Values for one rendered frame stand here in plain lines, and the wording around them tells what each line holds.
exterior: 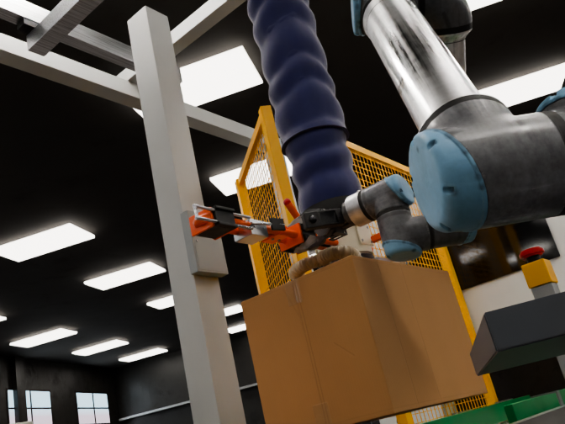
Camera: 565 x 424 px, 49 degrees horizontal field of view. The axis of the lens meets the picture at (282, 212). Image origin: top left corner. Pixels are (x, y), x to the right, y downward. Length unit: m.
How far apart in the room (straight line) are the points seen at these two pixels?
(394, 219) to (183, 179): 1.65
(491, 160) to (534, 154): 0.06
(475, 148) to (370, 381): 0.86
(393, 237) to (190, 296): 1.47
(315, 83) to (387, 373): 1.02
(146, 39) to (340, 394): 2.36
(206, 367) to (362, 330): 1.30
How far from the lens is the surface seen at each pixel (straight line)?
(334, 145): 2.04
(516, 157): 0.86
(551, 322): 0.66
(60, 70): 4.17
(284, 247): 1.78
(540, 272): 1.91
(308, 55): 2.20
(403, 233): 1.57
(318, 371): 1.67
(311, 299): 1.68
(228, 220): 1.52
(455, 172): 0.84
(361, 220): 1.66
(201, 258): 2.84
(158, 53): 3.42
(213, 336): 2.82
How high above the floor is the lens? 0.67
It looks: 20 degrees up
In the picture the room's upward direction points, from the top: 14 degrees counter-clockwise
